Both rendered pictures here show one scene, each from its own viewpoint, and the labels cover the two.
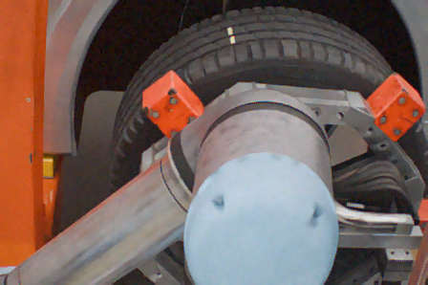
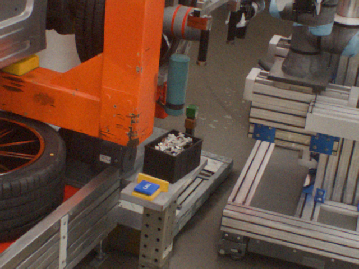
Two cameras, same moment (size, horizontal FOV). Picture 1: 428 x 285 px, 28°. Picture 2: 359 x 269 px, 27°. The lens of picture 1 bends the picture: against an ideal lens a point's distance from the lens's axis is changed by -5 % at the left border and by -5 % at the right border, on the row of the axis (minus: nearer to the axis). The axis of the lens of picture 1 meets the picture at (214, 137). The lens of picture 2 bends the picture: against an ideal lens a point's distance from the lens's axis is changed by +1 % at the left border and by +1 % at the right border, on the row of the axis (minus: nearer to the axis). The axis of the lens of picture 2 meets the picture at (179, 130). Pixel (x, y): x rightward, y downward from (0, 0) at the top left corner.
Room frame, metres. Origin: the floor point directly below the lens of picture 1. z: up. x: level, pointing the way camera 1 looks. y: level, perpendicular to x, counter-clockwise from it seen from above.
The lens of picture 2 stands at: (-0.17, 2.55, 1.77)
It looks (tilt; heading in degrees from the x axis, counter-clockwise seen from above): 25 degrees down; 298
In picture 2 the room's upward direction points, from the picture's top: 6 degrees clockwise
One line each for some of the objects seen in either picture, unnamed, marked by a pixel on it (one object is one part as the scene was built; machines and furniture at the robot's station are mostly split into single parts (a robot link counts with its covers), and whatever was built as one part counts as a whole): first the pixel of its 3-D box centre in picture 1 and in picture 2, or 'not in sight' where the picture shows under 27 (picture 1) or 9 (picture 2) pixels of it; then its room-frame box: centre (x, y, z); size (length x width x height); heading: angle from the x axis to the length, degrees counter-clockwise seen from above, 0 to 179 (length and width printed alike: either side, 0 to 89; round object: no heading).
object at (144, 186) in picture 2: not in sight; (146, 189); (0.99, 0.59, 0.47); 0.07 x 0.07 x 0.02; 7
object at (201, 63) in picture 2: not in sight; (203, 46); (1.14, 0.00, 0.83); 0.04 x 0.04 x 0.16
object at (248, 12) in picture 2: not in sight; (243, 12); (1.20, -0.48, 0.86); 0.12 x 0.08 x 0.09; 97
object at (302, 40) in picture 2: not in sight; (309, 29); (0.72, -0.05, 0.98); 0.13 x 0.12 x 0.14; 0
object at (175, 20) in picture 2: not in sight; (184, 22); (1.32, -0.15, 0.85); 0.21 x 0.14 x 0.14; 7
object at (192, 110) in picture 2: not in sight; (192, 111); (1.04, 0.22, 0.64); 0.04 x 0.04 x 0.04; 7
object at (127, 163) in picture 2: not in sight; (87, 157); (1.54, 0.21, 0.26); 0.42 x 0.18 x 0.35; 7
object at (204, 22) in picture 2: not in sight; (199, 21); (1.17, 0.00, 0.93); 0.09 x 0.05 x 0.05; 7
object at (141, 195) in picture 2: not in sight; (146, 191); (0.99, 0.59, 0.46); 0.08 x 0.08 x 0.01; 7
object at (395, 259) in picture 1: (393, 254); (229, 3); (1.21, -0.34, 0.93); 0.09 x 0.05 x 0.05; 7
